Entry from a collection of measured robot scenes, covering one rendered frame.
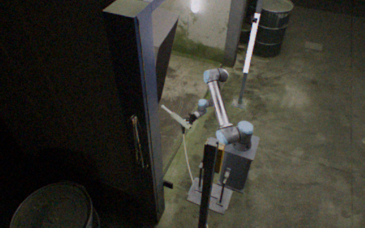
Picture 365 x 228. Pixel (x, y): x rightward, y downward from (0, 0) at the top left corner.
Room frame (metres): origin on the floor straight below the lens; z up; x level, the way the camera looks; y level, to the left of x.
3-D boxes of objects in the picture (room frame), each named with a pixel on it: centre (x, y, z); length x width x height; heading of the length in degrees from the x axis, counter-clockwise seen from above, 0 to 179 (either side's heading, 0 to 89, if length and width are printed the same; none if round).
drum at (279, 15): (4.47, -1.53, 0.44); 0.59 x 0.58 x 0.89; 172
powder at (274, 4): (4.48, -1.53, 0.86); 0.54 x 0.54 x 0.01
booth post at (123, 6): (1.40, 0.27, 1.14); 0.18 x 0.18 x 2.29; 67
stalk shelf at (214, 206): (1.18, -0.25, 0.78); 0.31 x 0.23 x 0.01; 67
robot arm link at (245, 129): (1.82, -0.62, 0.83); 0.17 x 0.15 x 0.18; 108
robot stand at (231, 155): (1.82, -0.63, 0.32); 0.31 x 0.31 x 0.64; 67
